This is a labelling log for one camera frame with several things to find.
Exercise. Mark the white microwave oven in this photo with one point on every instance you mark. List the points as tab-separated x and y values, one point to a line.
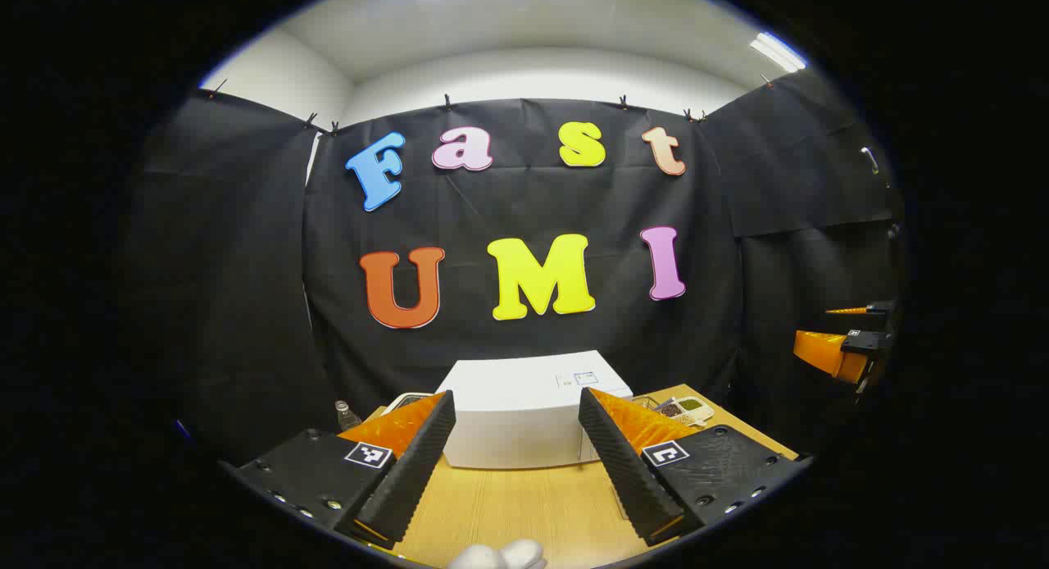
524	413

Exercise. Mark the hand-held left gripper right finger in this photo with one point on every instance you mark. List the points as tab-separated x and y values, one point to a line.
627	471

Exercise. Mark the clear plastic bottle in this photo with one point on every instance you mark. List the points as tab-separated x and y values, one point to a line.
347	417

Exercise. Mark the ceiling light panel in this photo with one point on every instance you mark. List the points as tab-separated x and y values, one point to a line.
778	52

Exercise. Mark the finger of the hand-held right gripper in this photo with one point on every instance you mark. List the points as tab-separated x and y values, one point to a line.
860	310
824	352

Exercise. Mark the white rounded object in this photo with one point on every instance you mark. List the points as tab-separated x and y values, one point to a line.
496	557

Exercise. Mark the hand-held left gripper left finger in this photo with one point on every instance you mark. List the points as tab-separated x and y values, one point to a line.
418	471

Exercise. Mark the divided dish of beans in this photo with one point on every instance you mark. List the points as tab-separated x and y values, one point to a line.
688	409

